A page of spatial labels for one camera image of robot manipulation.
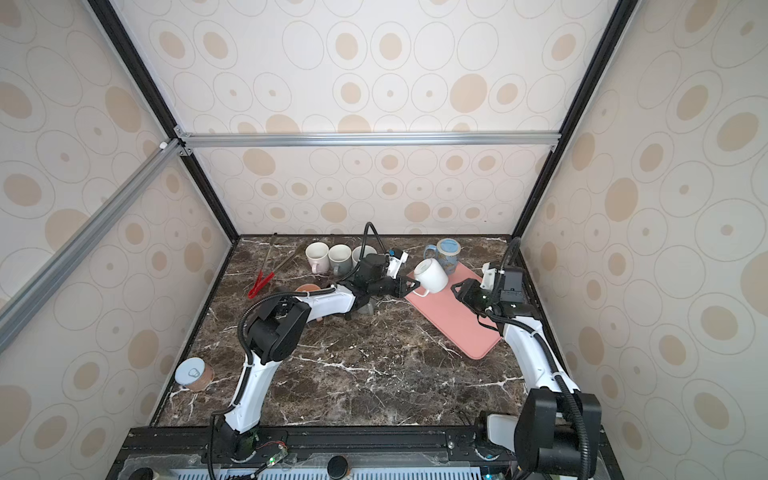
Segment speckled cream mug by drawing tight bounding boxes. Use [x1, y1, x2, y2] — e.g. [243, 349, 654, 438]
[351, 245, 377, 266]

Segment light grey mug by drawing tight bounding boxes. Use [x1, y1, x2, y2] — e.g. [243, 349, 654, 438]
[328, 244, 353, 278]

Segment pale pink mug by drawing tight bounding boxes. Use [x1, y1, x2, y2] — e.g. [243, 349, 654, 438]
[305, 241, 331, 275]

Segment white ribbed mug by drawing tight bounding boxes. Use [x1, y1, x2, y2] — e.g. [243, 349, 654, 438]
[413, 258, 449, 298]

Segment cream and salmon mug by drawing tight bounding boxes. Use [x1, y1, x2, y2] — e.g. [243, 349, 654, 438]
[296, 283, 323, 322]

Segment blue butterfly mug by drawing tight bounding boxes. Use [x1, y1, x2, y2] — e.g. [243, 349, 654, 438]
[423, 238, 462, 276]

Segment dark grey mug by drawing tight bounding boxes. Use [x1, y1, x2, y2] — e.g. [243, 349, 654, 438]
[357, 301, 375, 316]

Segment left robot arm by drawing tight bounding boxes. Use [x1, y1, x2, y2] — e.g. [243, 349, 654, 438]
[209, 248, 420, 462]

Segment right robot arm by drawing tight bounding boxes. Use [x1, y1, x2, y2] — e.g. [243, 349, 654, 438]
[451, 262, 602, 479]

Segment pink plastic tray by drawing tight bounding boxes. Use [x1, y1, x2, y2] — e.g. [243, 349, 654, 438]
[406, 263, 501, 360]

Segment black corrugated cable right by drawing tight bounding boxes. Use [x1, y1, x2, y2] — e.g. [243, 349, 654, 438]
[485, 236, 595, 480]

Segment black corrugated cable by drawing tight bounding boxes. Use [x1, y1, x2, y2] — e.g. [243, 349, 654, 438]
[335, 221, 391, 283]
[485, 236, 595, 480]

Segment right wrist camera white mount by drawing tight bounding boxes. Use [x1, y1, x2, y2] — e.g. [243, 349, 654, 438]
[480, 262, 497, 291]

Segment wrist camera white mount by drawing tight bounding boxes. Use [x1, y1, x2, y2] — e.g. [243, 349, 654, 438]
[387, 249, 408, 279]
[480, 262, 497, 291]

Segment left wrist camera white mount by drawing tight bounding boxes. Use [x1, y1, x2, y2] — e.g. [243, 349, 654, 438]
[387, 249, 408, 279]

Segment black corrugated cable left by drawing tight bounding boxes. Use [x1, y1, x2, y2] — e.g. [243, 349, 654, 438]
[335, 221, 391, 283]

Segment red handled tongs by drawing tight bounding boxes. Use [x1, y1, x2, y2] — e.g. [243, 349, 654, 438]
[247, 233, 298, 299]

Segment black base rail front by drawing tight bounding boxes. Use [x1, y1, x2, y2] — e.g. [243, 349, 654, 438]
[116, 424, 625, 480]

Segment horizontal aluminium rail back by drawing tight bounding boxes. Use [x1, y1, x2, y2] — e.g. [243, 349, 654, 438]
[180, 130, 561, 148]

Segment diagonal aluminium rail left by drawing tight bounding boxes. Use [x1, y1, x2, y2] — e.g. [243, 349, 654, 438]
[1, 139, 182, 350]

